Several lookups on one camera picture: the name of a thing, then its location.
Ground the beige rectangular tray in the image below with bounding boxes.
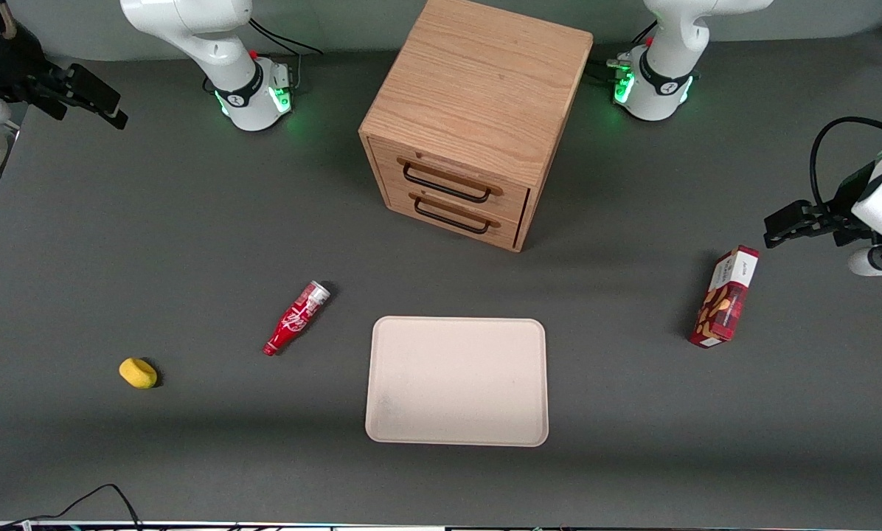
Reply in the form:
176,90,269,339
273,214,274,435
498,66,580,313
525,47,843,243
365,316,549,448

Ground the black base cable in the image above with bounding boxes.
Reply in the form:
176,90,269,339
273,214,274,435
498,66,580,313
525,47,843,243
248,18,324,57
587,22,657,83

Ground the red cookie box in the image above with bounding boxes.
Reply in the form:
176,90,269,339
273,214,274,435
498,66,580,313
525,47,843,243
689,245,760,349

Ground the wooden drawer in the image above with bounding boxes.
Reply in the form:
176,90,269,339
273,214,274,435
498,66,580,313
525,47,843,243
371,136,532,223
384,181,524,249

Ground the wooden drawer cabinet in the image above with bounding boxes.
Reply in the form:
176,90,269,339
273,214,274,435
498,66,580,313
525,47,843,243
358,0,594,254

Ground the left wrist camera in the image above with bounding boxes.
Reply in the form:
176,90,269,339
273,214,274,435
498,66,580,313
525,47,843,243
847,247,882,277

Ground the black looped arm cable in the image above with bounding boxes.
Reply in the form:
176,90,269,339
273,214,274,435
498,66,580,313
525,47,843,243
810,117,882,216

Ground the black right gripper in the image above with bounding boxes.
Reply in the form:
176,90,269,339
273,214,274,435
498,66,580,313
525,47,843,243
0,15,129,131

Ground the red coke bottle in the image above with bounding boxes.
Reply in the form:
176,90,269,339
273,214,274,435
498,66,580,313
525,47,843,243
263,280,332,357

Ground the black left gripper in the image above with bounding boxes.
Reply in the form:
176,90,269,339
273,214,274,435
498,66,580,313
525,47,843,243
764,159,882,248

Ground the yellow sponge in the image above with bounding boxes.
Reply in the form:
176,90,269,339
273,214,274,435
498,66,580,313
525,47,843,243
119,358,159,390

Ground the thin black floor cable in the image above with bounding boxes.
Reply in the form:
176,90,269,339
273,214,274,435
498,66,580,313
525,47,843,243
0,483,144,531

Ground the black metal drawer handle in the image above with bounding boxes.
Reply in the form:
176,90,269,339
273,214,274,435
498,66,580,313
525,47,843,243
409,190,501,236
397,156,504,204

